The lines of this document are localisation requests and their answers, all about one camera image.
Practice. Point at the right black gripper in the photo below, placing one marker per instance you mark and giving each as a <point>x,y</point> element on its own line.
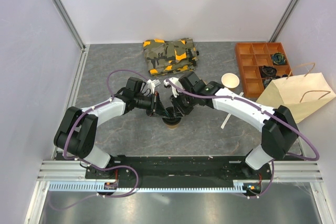
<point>178,112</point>

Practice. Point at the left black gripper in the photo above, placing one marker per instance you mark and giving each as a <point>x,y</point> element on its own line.
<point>157,107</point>

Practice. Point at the black plastic cup lid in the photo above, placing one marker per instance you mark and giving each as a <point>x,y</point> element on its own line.
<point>171,121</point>

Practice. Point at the brown paper coffee cup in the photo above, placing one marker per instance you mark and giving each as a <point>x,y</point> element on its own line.
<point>172,126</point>

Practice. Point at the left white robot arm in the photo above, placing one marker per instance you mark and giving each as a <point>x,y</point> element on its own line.
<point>77,132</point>

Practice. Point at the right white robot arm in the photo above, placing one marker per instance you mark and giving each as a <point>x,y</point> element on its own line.
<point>276,125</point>

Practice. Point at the white paper straw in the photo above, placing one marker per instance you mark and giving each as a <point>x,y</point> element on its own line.
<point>228,116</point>

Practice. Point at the camouflage folded cloth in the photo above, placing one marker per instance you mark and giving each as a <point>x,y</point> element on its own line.
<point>170,57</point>

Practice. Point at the orange compartment tray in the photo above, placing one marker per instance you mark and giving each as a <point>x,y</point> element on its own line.
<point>252,55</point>

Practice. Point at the blue green rubber bands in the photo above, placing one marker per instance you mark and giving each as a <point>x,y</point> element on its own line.
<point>278,59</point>

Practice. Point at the brown paper bag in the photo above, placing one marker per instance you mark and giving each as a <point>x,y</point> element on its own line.
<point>301,94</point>

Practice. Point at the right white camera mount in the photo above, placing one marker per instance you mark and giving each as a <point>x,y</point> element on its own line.
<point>174,84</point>

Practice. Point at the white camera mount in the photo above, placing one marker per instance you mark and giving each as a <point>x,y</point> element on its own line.
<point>174,84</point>
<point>152,84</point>

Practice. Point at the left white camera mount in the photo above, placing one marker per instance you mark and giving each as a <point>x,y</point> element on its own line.
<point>152,84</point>

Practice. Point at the aluminium cable duct rail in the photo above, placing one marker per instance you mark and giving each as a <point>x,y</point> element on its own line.
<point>106,187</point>

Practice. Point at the right aluminium frame post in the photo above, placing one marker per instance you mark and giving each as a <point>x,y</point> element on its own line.
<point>283,20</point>

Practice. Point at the aluminium frame post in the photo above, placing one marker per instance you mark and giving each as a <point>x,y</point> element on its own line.
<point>283,20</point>
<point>70,25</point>

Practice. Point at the left aluminium frame post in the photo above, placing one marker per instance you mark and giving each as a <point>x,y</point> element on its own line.
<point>70,25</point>

